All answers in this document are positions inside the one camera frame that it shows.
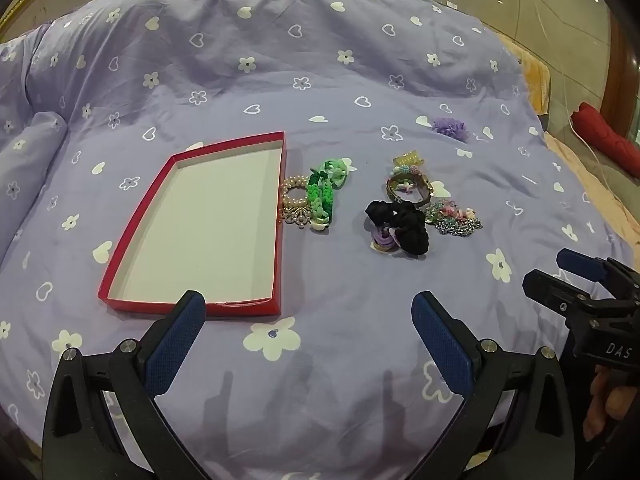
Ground silver chain necklace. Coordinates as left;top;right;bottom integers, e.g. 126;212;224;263
432;213;484;239

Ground pink heart hair clip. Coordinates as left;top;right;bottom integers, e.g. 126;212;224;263
425;198;477;224

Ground rose gold wristwatch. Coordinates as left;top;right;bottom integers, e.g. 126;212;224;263
385;166;434;208

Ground black velvet scrunchie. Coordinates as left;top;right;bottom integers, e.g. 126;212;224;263
364;200;430;257

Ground yellow translucent claw clip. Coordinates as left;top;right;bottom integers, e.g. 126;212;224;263
393;150;424;168

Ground light green bow hair tie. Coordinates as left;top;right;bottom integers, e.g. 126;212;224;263
318;157;352;191

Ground right hand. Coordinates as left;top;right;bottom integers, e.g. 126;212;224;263
582;365;638;441

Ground red pillow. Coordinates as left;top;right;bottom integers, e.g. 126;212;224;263
572;102;640;179

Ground purple floral duvet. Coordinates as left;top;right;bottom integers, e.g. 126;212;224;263
1;0;634;479

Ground purple mesh scrunchie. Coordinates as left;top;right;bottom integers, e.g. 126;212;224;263
432;117;469;142

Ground peach blanket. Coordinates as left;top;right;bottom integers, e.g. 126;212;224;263
497;32;639;268

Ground red shallow tray box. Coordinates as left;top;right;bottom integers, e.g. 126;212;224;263
98;131;286;318

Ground purple thin hair ties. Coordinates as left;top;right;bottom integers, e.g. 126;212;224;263
369;226;402;256

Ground colourful bead bracelet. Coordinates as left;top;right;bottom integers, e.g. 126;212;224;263
389;161;424;196

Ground white cable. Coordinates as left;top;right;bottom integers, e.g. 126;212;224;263
519;0;616;196

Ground white pearl bracelet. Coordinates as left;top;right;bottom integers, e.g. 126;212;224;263
278;174;315;231

